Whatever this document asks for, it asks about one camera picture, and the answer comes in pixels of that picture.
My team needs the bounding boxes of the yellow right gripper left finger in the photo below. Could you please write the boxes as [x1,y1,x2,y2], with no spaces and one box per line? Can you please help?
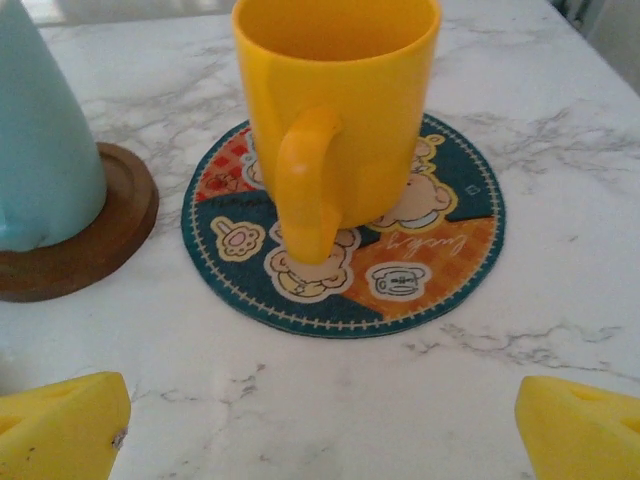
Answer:
[0,370,133,480]

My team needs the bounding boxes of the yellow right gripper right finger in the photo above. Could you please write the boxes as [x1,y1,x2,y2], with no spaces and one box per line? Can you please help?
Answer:
[514,375,640,480]

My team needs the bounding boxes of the dark brown wooden coaster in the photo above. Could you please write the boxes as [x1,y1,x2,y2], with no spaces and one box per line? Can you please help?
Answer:
[0,141,161,304]

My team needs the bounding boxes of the teal cartoon bear coaster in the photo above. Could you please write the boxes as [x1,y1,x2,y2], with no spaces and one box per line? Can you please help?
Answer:
[180,112,507,340]

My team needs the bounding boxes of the light blue mug white inside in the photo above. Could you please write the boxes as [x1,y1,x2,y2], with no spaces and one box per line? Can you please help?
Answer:
[0,0,109,251]

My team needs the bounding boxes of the plain yellow mug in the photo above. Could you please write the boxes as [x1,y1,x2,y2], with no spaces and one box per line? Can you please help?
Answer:
[231,0,444,265]

